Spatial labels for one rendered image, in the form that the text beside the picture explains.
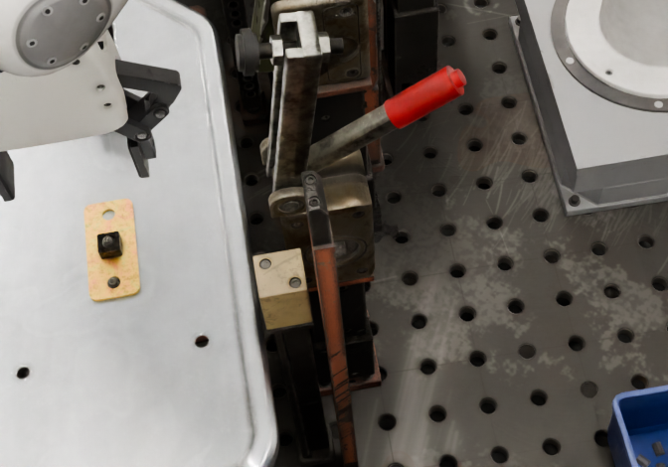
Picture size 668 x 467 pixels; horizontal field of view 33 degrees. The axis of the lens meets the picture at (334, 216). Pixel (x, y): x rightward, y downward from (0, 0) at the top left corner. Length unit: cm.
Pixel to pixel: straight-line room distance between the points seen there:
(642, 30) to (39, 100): 68
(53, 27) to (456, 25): 90
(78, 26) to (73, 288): 38
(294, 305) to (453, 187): 48
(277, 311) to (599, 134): 49
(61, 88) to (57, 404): 26
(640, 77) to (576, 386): 32
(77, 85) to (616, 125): 65
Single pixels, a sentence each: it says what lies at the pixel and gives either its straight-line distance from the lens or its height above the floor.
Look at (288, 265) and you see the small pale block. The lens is 77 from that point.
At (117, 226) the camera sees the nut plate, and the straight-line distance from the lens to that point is 88.
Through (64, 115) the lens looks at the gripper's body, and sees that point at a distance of 69.
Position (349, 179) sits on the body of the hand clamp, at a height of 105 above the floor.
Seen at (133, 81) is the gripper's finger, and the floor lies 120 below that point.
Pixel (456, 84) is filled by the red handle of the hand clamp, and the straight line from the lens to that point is 75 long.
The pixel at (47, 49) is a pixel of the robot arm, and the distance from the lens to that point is 52.
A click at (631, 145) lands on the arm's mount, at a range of 116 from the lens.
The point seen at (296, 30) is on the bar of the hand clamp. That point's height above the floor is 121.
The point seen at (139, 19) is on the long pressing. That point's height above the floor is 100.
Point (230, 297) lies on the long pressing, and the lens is 84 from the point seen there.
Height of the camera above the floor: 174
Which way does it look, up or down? 60 degrees down
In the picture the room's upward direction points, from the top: 6 degrees counter-clockwise
